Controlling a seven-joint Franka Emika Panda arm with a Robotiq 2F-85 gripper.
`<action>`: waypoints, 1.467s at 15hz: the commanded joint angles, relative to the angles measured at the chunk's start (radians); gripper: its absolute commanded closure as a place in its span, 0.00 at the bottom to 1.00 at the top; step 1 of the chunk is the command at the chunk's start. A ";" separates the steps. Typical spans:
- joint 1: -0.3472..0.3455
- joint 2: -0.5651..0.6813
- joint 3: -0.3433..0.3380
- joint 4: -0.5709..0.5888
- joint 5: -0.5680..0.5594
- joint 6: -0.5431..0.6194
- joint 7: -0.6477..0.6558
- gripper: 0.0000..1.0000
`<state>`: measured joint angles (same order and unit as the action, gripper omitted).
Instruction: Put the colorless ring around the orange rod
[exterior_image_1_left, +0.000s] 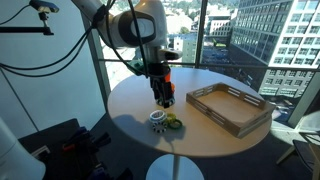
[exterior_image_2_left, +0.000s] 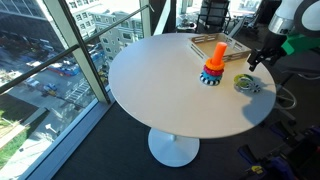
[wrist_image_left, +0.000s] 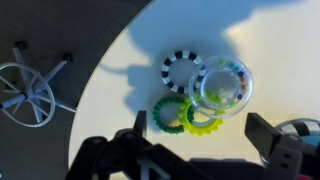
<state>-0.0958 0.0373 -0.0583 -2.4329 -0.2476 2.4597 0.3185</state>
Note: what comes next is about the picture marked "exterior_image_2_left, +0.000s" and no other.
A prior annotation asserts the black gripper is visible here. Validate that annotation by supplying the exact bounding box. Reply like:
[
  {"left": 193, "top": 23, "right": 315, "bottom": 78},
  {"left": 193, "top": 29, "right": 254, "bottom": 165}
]
[{"left": 247, "top": 30, "right": 288, "bottom": 73}]

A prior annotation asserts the orange stacking toy rod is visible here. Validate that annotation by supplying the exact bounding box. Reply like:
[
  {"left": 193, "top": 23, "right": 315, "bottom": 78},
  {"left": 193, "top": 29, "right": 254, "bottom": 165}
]
[{"left": 210, "top": 41, "right": 229, "bottom": 67}]

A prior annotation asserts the wooden slatted tray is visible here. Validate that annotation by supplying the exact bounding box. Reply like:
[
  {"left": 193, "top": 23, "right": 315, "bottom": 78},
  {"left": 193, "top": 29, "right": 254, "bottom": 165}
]
[{"left": 187, "top": 32, "right": 253, "bottom": 64}]

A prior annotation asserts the black chair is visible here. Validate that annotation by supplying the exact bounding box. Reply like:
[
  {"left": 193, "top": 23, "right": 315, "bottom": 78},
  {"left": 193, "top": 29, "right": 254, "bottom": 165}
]
[{"left": 195, "top": 0, "right": 232, "bottom": 35}]

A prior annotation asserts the pile of blue black clamps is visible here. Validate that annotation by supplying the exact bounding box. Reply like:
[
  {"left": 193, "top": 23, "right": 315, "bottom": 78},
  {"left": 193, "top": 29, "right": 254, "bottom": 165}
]
[{"left": 237, "top": 121, "right": 320, "bottom": 180}]

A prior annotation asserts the thin window mullion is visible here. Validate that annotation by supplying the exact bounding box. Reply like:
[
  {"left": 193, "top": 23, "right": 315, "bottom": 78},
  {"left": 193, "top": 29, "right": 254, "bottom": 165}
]
[{"left": 139, "top": 0, "right": 153, "bottom": 39}]

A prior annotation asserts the dark window handrail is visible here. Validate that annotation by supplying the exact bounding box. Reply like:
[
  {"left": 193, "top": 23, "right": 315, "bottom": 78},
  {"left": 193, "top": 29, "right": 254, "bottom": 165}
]
[{"left": 0, "top": 3, "right": 156, "bottom": 95}]

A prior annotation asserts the green ring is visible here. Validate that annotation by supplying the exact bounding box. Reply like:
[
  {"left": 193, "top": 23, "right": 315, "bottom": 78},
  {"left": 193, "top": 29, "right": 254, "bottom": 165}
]
[{"left": 241, "top": 73, "right": 255, "bottom": 83}]

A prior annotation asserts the yellow-green ring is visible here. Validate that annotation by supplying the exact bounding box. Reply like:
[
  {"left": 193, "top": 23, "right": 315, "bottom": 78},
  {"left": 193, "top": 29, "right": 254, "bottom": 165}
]
[{"left": 233, "top": 74, "right": 250, "bottom": 88}]

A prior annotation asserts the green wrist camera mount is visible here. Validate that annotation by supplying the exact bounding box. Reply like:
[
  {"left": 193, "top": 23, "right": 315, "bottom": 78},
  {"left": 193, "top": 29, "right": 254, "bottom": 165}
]
[{"left": 280, "top": 32, "right": 320, "bottom": 57}]

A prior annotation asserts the orange stacking ring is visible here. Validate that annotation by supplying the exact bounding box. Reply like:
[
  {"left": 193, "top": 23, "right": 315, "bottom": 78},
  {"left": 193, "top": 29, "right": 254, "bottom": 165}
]
[{"left": 205, "top": 58, "right": 226, "bottom": 72}]

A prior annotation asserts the red stacking ring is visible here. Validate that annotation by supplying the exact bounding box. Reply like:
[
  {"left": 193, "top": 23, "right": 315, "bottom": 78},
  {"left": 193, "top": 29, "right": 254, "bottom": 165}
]
[{"left": 203, "top": 65, "right": 225, "bottom": 78}]

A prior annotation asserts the blue stacking ring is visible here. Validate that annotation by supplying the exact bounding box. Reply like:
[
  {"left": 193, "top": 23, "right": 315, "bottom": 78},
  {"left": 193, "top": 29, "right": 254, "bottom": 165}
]
[{"left": 200, "top": 70, "right": 223, "bottom": 82}]

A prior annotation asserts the large black white striped ring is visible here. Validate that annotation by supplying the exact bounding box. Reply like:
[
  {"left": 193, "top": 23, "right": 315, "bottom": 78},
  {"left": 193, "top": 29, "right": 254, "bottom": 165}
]
[{"left": 199, "top": 73, "right": 222, "bottom": 87}]

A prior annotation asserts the white table pedestal base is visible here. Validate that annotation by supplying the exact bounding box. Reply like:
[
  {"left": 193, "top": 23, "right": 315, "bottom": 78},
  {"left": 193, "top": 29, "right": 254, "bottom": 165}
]
[{"left": 147, "top": 128, "right": 201, "bottom": 169}]

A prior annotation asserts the wide window frame post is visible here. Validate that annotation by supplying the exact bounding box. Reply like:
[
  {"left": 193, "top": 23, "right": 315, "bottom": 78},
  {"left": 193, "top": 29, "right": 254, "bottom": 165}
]
[{"left": 42, "top": 0, "right": 112, "bottom": 105}]

